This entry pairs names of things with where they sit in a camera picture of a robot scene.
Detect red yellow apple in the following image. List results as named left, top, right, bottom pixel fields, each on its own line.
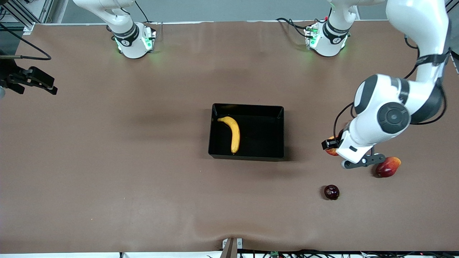
left=325, top=135, right=340, bottom=157

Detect black plastic box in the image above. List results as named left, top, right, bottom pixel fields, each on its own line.
left=208, top=103, right=285, bottom=162

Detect yellow banana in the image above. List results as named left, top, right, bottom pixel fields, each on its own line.
left=217, top=116, right=241, bottom=155

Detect dark purple plum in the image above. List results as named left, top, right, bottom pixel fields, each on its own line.
left=324, top=185, right=340, bottom=200

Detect red yellow mango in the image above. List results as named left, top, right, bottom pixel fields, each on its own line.
left=375, top=157, right=402, bottom=178

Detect brown table mat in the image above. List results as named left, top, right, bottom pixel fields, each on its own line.
left=0, top=20, right=459, bottom=253

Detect aluminium frame with black struts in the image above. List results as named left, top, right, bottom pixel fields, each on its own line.
left=0, top=0, right=54, bottom=34

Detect black right arm base cable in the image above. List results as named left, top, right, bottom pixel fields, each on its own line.
left=134, top=0, right=150, bottom=23

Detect black left arm base cables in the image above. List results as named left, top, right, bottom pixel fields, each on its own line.
left=276, top=16, right=320, bottom=38

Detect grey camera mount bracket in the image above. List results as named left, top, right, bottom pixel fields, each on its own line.
left=222, top=238, right=243, bottom=258

